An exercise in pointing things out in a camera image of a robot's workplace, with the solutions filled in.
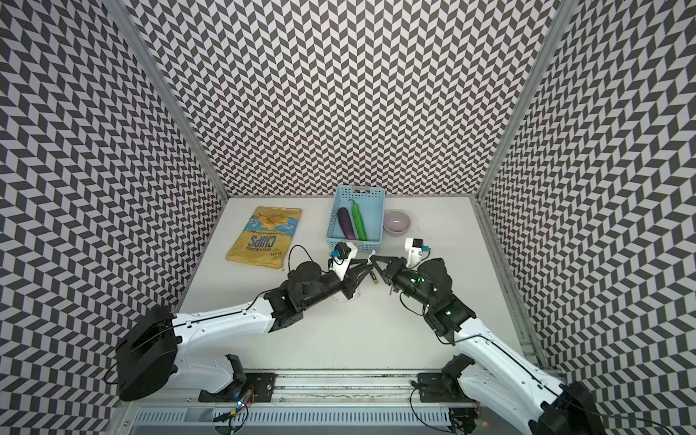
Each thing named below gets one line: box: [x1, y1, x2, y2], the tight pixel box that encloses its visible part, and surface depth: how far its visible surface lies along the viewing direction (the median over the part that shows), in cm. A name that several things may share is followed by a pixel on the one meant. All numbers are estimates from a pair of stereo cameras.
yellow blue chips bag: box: [225, 205, 303, 270], surface depth 105 cm
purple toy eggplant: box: [337, 206, 357, 241], surface depth 110 cm
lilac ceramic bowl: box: [383, 210, 412, 237], surface depth 107 cm
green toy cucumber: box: [348, 198, 368, 242], surface depth 110 cm
